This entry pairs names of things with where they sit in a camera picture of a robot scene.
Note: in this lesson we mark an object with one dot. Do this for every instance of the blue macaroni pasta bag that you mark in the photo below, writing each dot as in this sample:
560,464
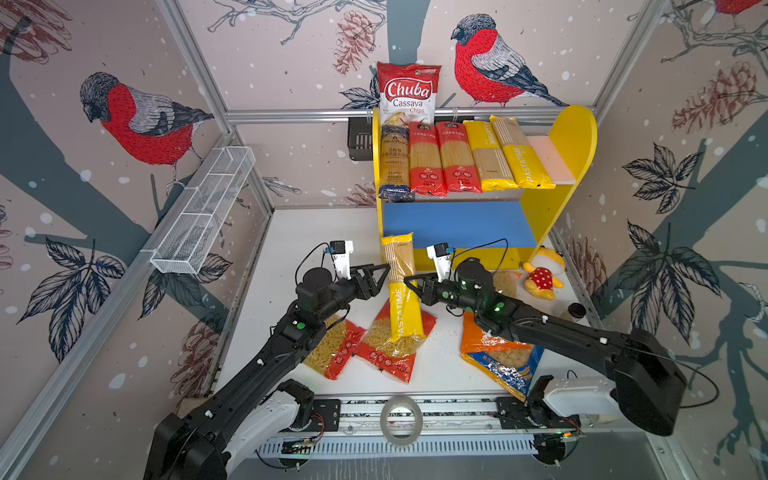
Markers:
513,369

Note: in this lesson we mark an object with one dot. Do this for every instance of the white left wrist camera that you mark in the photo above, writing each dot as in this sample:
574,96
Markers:
340,251

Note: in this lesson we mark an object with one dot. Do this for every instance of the yellow shelf pink blue boards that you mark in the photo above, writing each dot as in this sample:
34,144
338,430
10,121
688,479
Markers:
517,220

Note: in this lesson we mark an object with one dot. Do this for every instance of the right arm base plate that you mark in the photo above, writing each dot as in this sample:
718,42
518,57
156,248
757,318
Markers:
515,414

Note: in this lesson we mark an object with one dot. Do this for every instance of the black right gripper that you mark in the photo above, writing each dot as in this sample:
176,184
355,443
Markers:
428,291

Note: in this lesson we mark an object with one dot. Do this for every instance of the yellow spaghetti pack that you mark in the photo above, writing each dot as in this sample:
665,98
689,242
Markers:
493,169

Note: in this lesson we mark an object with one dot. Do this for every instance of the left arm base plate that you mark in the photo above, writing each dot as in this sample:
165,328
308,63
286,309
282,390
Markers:
321,415

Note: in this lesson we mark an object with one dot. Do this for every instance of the black wall-mounted basket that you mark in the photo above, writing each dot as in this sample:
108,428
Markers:
360,139

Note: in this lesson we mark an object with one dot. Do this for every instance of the red spaghetti pack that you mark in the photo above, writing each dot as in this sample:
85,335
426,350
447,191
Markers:
459,170
426,171

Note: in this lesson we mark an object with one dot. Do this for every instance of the red fusilli bag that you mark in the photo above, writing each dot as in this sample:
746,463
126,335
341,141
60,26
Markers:
339,344
396,358

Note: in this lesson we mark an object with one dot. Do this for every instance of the blue gold spaghetti pack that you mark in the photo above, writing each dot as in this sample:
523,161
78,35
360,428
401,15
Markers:
394,167

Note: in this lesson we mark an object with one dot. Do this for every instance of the clear tape roll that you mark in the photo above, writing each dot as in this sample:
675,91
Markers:
401,421

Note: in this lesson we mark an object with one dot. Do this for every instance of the white wire mesh basket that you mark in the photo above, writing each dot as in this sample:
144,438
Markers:
194,231

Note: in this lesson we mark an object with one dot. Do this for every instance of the red Chuba cassava chips bag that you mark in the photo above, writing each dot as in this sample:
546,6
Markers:
408,93

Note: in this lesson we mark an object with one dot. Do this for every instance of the yellow Pastatime pack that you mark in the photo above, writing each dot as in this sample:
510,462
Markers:
523,161
405,313

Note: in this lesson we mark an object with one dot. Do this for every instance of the orange Pastatime pasta bag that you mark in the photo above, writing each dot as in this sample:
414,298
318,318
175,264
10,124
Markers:
476,340

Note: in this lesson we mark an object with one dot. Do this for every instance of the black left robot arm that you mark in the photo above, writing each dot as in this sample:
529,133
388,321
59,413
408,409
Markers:
200,445

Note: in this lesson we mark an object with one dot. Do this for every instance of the yellow red plush toy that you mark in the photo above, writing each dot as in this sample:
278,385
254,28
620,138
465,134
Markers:
543,269

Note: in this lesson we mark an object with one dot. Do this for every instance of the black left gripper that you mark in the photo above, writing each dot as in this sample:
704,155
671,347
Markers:
370,287

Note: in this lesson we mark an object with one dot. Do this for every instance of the small spice jar black lid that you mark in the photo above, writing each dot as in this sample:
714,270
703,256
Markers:
575,312

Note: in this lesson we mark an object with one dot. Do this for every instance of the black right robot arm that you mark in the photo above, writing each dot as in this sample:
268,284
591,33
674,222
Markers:
649,386

